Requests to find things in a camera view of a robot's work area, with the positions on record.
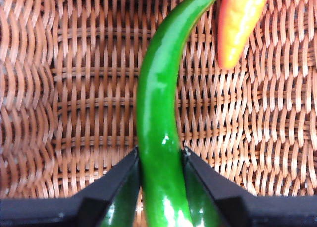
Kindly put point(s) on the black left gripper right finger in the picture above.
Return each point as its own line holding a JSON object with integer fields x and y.
{"x": 260, "y": 212}

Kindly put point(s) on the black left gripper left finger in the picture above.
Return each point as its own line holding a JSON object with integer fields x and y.
{"x": 62, "y": 212}

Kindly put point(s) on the long green pepper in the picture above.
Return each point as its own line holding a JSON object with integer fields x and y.
{"x": 158, "y": 101}

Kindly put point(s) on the brown woven wicker basket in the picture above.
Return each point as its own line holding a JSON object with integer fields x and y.
{"x": 86, "y": 88}

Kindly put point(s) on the orange carrot with green leaves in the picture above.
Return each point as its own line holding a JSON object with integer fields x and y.
{"x": 237, "y": 26}

